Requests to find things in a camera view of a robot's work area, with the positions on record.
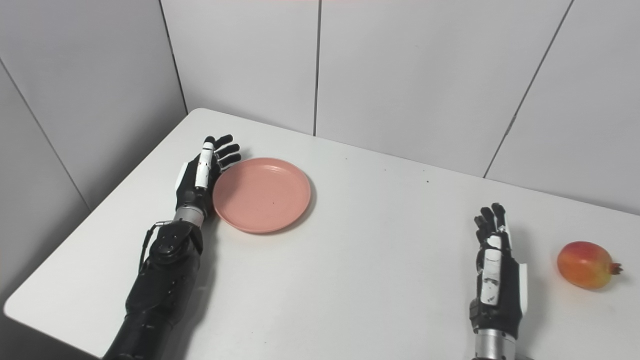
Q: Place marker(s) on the red yellow pomegranate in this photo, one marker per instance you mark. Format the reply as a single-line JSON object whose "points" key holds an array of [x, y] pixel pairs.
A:
{"points": [[585, 265]]}

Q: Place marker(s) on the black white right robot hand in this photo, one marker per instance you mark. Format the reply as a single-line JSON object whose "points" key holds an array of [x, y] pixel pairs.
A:
{"points": [[507, 295]]}

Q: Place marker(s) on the pink round plate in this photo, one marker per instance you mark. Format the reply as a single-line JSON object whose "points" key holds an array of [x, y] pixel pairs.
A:
{"points": [[262, 195]]}

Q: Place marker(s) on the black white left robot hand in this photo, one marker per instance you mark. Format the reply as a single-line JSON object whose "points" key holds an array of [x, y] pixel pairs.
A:
{"points": [[190, 185]]}

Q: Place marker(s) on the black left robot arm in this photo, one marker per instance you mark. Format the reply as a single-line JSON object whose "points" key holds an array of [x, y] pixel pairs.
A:
{"points": [[160, 290]]}

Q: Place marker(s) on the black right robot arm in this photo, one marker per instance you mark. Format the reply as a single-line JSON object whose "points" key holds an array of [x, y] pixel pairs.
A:
{"points": [[495, 345]]}

